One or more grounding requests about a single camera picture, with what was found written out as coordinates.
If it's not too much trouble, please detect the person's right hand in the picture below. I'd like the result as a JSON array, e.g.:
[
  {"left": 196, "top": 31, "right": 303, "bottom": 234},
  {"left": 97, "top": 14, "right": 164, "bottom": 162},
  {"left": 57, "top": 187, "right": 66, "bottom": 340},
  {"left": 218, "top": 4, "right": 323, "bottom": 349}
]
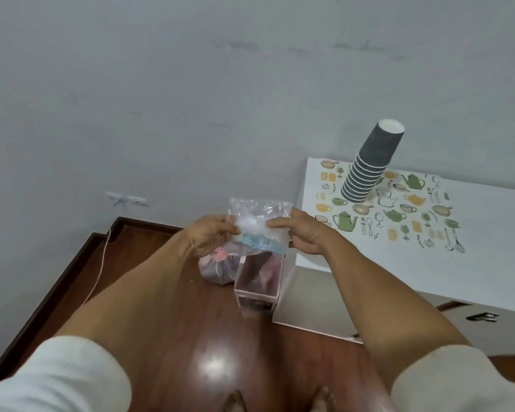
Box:
[{"left": 268, "top": 207, "right": 342, "bottom": 256}]

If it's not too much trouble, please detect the person's left hand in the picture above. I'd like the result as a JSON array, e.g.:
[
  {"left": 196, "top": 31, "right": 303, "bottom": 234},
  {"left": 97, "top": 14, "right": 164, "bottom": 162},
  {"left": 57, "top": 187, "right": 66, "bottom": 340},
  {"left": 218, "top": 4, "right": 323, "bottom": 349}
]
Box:
[{"left": 185, "top": 215, "right": 241, "bottom": 258}]

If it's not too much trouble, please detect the clear plastic zip bag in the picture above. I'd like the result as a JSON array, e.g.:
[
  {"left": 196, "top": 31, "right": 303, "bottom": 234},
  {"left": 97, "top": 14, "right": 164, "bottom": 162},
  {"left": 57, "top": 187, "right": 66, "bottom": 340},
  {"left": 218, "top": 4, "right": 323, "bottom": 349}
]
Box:
[{"left": 228, "top": 197, "right": 294, "bottom": 255}]

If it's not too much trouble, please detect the person's left forearm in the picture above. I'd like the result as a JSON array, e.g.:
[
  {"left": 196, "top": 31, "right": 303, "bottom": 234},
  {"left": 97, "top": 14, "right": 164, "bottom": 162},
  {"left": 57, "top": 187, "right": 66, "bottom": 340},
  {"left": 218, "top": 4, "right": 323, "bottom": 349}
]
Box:
[{"left": 55, "top": 228, "right": 199, "bottom": 384}]

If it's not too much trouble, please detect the person's right forearm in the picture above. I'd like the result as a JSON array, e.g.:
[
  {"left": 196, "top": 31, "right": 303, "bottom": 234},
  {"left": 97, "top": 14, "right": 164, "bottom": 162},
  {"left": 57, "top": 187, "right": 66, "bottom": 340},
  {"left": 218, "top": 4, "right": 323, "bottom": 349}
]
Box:
[{"left": 323, "top": 229, "right": 474, "bottom": 401}]

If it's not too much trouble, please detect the plastic bag with dark contents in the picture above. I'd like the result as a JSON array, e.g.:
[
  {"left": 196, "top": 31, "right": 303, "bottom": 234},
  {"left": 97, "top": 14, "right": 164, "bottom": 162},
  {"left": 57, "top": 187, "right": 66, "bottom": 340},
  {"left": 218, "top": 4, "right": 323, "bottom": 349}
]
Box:
[{"left": 199, "top": 245, "right": 246, "bottom": 286}]

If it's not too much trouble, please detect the pink clear plastic bin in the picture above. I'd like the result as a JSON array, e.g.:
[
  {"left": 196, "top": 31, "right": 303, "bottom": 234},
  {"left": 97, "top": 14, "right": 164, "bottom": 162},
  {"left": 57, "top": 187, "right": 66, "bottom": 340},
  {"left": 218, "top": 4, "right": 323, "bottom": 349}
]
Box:
[{"left": 233, "top": 249, "right": 297, "bottom": 319}]

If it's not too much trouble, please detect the stack of grey paper cups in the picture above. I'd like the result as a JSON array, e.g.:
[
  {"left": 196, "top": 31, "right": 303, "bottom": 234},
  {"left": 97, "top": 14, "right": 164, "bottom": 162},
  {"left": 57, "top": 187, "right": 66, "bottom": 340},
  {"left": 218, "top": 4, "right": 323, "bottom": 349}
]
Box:
[{"left": 340, "top": 119, "right": 406, "bottom": 204}]

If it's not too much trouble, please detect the person's left foot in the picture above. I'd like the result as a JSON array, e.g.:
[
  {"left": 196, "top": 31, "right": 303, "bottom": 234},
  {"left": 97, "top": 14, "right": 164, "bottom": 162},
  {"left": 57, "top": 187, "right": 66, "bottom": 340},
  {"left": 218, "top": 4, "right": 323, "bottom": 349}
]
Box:
[{"left": 224, "top": 389, "right": 246, "bottom": 412}]

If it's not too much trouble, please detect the person's foot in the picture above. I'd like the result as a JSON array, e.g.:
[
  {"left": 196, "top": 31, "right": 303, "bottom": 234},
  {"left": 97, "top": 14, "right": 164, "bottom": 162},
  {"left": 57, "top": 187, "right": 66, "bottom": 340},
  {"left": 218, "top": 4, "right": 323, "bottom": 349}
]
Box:
[
  {"left": 312, "top": 385, "right": 338, "bottom": 412},
  {"left": 224, "top": 389, "right": 246, "bottom": 412}
]

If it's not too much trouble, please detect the person's right foot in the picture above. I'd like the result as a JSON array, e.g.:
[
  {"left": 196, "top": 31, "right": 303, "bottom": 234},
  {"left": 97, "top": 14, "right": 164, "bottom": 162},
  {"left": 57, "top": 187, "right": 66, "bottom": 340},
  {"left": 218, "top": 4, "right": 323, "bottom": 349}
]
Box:
[{"left": 312, "top": 385, "right": 338, "bottom": 412}]

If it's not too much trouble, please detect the white kitchenware print tablecloth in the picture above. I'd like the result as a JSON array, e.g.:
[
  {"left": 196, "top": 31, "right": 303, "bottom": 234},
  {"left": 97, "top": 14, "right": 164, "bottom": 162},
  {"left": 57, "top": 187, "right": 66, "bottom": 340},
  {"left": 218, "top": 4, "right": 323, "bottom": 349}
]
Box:
[{"left": 295, "top": 157, "right": 515, "bottom": 314}]

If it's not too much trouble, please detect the dark wooden baseboard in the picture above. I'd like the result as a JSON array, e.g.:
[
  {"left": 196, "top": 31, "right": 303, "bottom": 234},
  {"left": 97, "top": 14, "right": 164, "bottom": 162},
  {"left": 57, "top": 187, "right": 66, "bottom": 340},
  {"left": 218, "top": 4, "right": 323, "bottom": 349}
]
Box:
[{"left": 0, "top": 217, "right": 185, "bottom": 384}]

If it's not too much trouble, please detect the white knit sleeve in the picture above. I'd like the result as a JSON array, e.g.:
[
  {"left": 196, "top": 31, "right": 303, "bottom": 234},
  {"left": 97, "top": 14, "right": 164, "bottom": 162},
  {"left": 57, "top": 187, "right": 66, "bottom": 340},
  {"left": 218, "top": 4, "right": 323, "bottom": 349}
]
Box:
[
  {"left": 0, "top": 336, "right": 133, "bottom": 412},
  {"left": 390, "top": 343, "right": 515, "bottom": 412}
]

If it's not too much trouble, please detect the white wall plug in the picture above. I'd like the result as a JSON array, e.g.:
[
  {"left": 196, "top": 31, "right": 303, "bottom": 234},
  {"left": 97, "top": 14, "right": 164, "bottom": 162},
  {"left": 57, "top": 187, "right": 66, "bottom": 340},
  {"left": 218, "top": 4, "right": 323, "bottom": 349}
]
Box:
[{"left": 106, "top": 191, "right": 149, "bottom": 207}]

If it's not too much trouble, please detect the white cable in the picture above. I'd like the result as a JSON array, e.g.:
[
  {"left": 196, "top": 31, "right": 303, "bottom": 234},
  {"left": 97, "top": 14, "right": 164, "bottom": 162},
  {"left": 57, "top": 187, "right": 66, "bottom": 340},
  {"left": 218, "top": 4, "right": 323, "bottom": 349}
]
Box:
[{"left": 82, "top": 228, "right": 112, "bottom": 306}]

